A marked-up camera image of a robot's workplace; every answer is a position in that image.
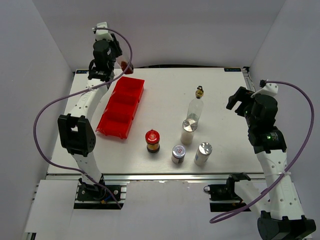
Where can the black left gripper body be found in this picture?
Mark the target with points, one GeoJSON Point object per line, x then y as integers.
{"type": "Point", "coordinates": [115, 49]}

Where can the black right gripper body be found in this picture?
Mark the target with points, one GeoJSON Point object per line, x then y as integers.
{"type": "Point", "coordinates": [244, 96]}

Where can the dark sauce bottle gold pourer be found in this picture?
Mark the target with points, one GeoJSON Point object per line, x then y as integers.
{"type": "Point", "coordinates": [123, 62]}

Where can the clear bottle gold pourer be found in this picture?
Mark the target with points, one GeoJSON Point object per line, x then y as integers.
{"type": "Point", "coordinates": [195, 107]}

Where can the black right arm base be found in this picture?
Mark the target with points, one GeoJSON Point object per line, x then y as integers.
{"type": "Point", "coordinates": [221, 199]}

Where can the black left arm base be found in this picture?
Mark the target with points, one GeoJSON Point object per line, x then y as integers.
{"type": "Point", "coordinates": [92, 197]}

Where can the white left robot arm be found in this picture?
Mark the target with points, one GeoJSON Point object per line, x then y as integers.
{"type": "Point", "coordinates": [76, 133]}

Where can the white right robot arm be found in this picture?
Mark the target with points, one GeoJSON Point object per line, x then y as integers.
{"type": "Point", "coordinates": [280, 215]}

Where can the blue logo sticker right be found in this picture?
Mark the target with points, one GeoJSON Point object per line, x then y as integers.
{"type": "Point", "coordinates": [232, 69]}

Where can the blue logo sticker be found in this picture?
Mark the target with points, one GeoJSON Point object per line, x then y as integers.
{"type": "Point", "coordinates": [82, 71]}
{"type": "Point", "coordinates": [232, 69]}

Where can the blue logo sticker left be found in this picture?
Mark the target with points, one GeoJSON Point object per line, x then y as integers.
{"type": "Point", "coordinates": [82, 71]}

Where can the red plastic compartment bin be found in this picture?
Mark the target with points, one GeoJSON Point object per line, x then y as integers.
{"type": "Point", "coordinates": [121, 108]}

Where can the tall white powder shaker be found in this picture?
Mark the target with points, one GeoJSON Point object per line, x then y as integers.
{"type": "Point", "coordinates": [189, 127]}

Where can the short white shaker silver lid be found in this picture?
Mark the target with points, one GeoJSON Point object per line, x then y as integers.
{"type": "Point", "coordinates": [203, 153]}

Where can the small red label jar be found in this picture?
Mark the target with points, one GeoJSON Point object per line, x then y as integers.
{"type": "Point", "coordinates": [178, 154]}

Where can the red lid sauce jar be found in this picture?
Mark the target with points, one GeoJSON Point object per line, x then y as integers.
{"type": "Point", "coordinates": [152, 138]}

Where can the aluminium table rail right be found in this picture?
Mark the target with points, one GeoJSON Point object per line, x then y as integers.
{"type": "Point", "coordinates": [247, 78]}

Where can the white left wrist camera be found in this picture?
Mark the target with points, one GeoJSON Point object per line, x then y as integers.
{"type": "Point", "coordinates": [101, 32]}

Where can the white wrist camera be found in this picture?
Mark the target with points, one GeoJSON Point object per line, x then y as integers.
{"type": "Point", "coordinates": [101, 32]}
{"type": "Point", "coordinates": [266, 88]}

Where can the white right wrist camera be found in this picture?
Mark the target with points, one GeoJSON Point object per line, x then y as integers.
{"type": "Point", "coordinates": [266, 88]}

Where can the aluminium front rail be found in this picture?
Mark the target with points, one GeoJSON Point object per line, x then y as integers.
{"type": "Point", "coordinates": [155, 177]}

